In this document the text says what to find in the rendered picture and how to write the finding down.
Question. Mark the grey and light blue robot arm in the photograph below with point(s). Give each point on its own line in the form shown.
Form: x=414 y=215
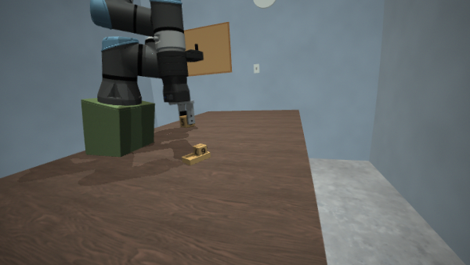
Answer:
x=123 y=59

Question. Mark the tan wooden cube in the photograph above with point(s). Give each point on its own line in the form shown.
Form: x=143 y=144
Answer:
x=200 y=149
x=183 y=122

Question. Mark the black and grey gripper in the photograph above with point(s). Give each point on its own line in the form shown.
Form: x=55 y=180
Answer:
x=172 y=59

